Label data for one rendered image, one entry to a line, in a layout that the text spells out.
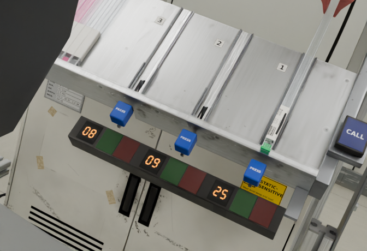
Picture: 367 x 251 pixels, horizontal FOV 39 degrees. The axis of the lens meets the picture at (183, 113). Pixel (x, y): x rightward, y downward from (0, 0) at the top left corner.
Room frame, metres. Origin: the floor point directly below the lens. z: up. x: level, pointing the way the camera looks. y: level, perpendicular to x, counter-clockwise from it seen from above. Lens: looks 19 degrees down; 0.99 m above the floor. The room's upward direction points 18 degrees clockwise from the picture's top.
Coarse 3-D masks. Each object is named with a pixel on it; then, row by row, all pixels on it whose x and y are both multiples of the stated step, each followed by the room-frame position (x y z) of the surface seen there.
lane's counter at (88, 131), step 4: (84, 124) 0.74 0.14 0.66; (88, 124) 0.74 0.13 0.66; (92, 124) 0.74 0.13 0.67; (96, 124) 0.74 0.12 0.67; (84, 128) 0.73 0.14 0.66; (88, 128) 0.73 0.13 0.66; (92, 128) 0.73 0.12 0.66; (96, 128) 0.73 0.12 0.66; (100, 128) 0.73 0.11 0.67; (80, 132) 0.73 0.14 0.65; (84, 132) 0.73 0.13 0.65; (88, 132) 0.73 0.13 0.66; (92, 132) 0.73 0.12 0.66; (96, 132) 0.73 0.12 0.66; (76, 136) 0.72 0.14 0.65; (80, 136) 0.72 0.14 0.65; (84, 136) 0.72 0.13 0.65; (88, 136) 0.72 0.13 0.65; (92, 136) 0.72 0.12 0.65; (96, 136) 0.72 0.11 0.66; (84, 140) 0.72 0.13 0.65; (88, 140) 0.72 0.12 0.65; (92, 140) 0.72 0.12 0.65; (92, 144) 0.71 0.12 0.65
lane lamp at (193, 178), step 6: (192, 168) 0.70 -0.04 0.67; (186, 174) 0.69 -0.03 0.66; (192, 174) 0.69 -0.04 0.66; (198, 174) 0.69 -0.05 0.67; (204, 174) 0.69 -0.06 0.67; (186, 180) 0.68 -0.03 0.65; (192, 180) 0.68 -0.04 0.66; (198, 180) 0.68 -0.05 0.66; (180, 186) 0.67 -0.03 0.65; (186, 186) 0.67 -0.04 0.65; (192, 186) 0.68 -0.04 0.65; (198, 186) 0.68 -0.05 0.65; (192, 192) 0.67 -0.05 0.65
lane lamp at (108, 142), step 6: (108, 132) 0.73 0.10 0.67; (114, 132) 0.73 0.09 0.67; (102, 138) 0.72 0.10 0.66; (108, 138) 0.72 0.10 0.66; (114, 138) 0.72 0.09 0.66; (120, 138) 0.72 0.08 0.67; (102, 144) 0.71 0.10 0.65; (108, 144) 0.72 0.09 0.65; (114, 144) 0.72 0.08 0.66; (102, 150) 0.71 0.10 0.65; (108, 150) 0.71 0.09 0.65; (114, 150) 0.71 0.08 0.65
